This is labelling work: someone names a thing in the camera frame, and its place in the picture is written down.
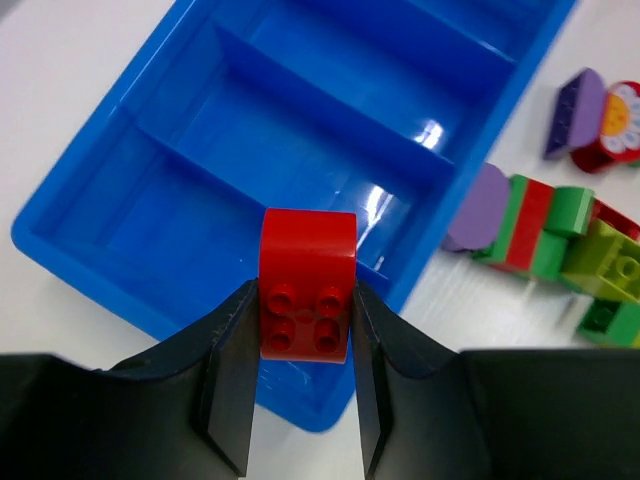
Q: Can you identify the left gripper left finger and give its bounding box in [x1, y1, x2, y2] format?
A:
[1, 281, 260, 479]

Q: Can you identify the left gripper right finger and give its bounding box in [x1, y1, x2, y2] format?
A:
[352, 282, 639, 479]

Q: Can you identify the red curved lego brick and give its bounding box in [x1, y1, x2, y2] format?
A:
[258, 208, 357, 364]

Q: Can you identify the lime green lego brick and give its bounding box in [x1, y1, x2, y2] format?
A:
[560, 219, 639, 303]

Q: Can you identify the red flower lego brick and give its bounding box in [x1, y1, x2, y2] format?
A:
[571, 81, 639, 174]

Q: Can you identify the purple round lego brick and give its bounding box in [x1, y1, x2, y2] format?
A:
[441, 163, 510, 252]

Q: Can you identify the green yellow lego stack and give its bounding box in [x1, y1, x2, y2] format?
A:
[577, 299, 639, 349]

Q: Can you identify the green red striped lego stack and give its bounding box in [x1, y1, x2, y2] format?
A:
[471, 175, 595, 282]

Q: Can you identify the blue divided plastic bin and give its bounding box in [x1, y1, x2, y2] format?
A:
[10, 0, 581, 434]

